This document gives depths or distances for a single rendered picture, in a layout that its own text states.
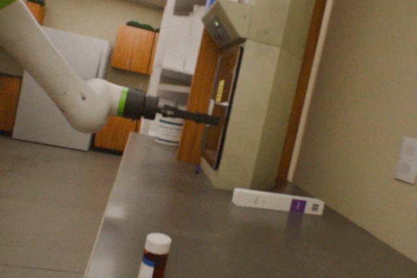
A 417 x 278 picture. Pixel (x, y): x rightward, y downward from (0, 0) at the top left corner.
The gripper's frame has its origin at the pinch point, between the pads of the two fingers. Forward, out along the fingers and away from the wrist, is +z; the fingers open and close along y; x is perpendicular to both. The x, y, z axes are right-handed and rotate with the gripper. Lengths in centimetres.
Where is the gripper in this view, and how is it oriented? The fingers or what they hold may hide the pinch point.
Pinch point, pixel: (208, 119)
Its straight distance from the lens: 114.7
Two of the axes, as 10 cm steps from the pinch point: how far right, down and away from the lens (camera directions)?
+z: 9.6, 1.9, 1.9
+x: -2.1, 9.8, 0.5
